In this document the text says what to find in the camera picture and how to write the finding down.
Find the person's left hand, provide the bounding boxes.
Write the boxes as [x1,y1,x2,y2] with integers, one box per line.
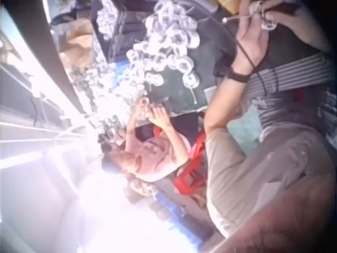
[235,0,272,76]

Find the black crate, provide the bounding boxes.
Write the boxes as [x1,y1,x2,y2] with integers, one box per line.
[89,0,156,64]

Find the thin white cable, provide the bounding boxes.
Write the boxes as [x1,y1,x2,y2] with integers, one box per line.
[222,14,255,24]

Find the white ring part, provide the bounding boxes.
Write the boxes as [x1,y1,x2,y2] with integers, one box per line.
[249,0,277,33]

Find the pile of white rings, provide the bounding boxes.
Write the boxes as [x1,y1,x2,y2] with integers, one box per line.
[125,0,201,91]

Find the metal shelf rack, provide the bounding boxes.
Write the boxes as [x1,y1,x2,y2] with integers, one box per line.
[0,31,87,159]

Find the black cable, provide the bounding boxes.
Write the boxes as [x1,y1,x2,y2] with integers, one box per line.
[235,36,280,96]

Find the heap of small white parts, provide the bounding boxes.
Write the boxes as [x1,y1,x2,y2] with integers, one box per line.
[68,62,148,134]

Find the brown bag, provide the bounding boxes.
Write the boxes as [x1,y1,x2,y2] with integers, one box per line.
[58,20,94,70]

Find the black wrist band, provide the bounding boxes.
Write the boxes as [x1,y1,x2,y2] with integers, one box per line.
[227,67,251,84]

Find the person's right hand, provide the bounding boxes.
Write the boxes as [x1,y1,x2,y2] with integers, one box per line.
[263,7,333,52]

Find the red plastic stool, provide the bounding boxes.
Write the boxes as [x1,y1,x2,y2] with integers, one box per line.
[172,129,211,196]

